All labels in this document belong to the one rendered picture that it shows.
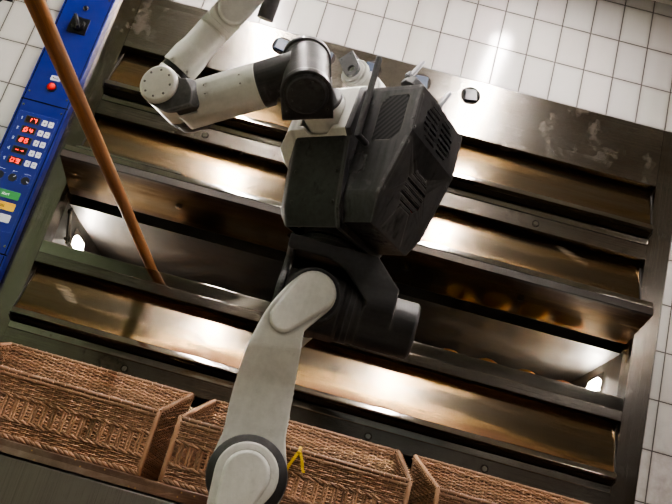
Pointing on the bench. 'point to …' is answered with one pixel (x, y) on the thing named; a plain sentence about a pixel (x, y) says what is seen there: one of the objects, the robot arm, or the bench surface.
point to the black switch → (78, 25)
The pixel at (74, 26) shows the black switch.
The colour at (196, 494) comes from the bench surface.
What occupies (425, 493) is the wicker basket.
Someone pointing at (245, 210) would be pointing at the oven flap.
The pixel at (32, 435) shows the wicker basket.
